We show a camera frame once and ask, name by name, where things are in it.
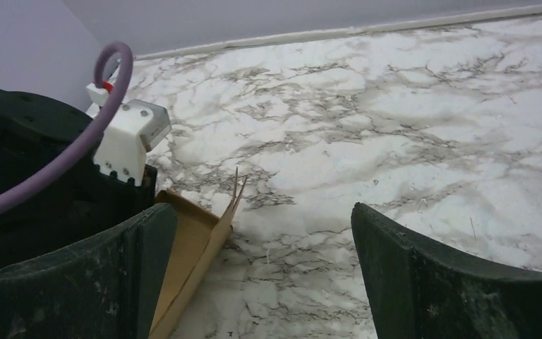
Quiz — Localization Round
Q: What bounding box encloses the brown cardboard box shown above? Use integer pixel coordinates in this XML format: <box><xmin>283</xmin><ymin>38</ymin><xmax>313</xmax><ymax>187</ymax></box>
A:
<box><xmin>149</xmin><ymin>172</ymin><xmax>246</xmax><ymax>338</ymax></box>

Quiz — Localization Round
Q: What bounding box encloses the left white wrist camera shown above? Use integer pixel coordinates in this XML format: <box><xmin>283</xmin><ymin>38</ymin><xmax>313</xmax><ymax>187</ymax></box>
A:
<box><xmin>93</xmin><ymin>99</ymin><xmax>171</xmax><ymax>187</ymax></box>

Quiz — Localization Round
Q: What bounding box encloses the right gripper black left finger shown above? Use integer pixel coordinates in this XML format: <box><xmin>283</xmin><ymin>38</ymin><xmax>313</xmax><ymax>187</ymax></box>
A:
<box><xmin>0</xmin><ymin>203</ymin><xmax>177</xmax><ymax>338</ymax></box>

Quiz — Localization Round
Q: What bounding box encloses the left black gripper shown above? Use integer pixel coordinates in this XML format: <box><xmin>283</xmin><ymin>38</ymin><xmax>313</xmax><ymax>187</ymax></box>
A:
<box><xmin>0</xmin><ymin>89</ymin><xmax>157</xmax><ymax>269</ymax></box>

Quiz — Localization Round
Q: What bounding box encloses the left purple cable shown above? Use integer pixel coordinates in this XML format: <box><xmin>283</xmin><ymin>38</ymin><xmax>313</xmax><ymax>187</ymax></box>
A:
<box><xmin>0</xmin><ymin>41</ymin><xmax>135</xmax><ymax>227</ymax></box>

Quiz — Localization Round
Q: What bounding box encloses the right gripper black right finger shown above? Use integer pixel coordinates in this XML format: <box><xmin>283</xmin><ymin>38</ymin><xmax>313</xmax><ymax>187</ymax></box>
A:
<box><xmin>351</xmin><ymin>203</ymin><xmax>542</xmax><ymax>338</ymax></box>

